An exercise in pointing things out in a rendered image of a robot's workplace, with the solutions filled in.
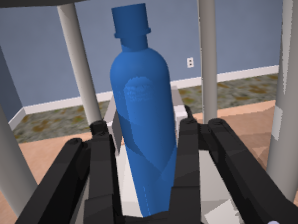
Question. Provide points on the blue bottle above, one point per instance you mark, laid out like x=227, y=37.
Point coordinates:
x=141, y=88

